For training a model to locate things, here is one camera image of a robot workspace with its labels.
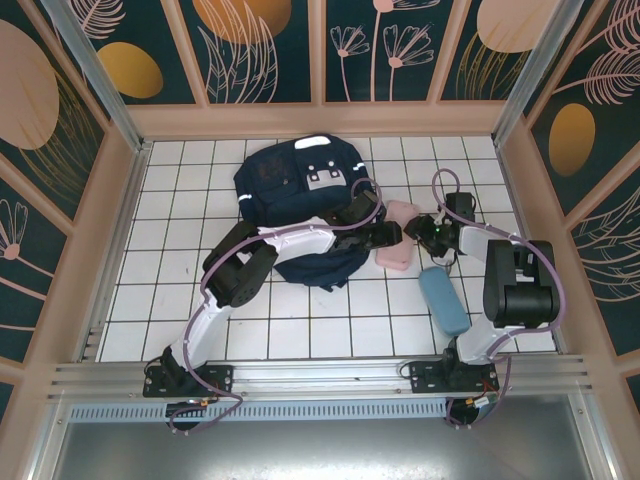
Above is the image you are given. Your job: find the pink pencil case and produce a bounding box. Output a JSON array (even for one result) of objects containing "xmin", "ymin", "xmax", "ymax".
[{"xmin": 375, "ymin": 199, "xmax": 422, "ymax": 274}]

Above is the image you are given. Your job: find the blue pencil case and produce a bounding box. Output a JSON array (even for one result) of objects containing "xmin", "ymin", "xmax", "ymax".
[{"xmin": 418, "ymin": 267, "xmax": 471, "ymax": 335}]

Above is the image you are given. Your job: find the navy blue backpack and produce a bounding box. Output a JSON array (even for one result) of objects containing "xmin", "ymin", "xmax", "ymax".
[{"xmin": 234, "ymin": 132, "xmax": 387, "ymax": 290}]

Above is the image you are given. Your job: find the grey metal plate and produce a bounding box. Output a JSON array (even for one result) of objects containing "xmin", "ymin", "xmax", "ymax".
[{"xmin": 47, "ymin": 419, "xmax": 604, "ymax": 480}]

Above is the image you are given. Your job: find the aluminium floor side rail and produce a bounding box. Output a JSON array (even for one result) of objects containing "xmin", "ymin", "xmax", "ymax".
[
  {"xmin": 74, "ymin": 142, "xmax": 151, "ymax": 362},
  {"xmin": 494, "ymin": 142, "xmax": 569, "ymax": 354}
]

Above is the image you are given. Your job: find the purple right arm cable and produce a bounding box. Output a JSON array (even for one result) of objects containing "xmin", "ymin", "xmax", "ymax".
[{"xmin": 432, "ymin": 168, "xmax": 569, "ymax": 430}]

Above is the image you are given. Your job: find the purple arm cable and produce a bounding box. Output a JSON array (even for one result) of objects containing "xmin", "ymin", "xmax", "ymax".
[
  {"xmin": 432, "ymin": 168, "xmax": 569, "ymax": 430},
  {"xmin": 169, "ymin": 177, "xmax": 387, "ymax": 434}
]

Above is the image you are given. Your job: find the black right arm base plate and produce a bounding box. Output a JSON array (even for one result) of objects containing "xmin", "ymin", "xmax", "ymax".
[{"xmin": 408, "ymin": 359, "xmax": 501, "ymax": 395}]

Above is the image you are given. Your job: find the aluminium mounting rail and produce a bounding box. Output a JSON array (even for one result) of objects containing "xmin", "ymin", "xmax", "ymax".
[{"xmin": 47, "ymin": 353, "xmax": 594, "ymax": 401}]

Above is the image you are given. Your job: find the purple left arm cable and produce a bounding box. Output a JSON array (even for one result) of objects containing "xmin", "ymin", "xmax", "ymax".
[{"xmin": 169, "ymin": 177, "xmax": 387, "ymax": 434}]

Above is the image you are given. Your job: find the grey slotted cable duct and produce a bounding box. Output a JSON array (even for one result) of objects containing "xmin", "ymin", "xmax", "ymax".
[{"xmin": 67, "ymin": 402, "xmax": 451, "ymax": 422}]

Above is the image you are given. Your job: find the aluminium corner post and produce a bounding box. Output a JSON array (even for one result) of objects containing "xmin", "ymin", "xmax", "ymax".
[
  {"xmin": 492, "ymin": 0, "xmax": 599, "ymax": 146},
  {"xmin": 39, "ymin": 0, "xmax": 152, "ymax": 154}
]

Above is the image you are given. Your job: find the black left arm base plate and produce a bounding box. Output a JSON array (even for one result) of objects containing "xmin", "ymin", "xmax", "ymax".
[{"xmin": 142, "ymin": 363, "xmax": 236, "ymax": 399}]

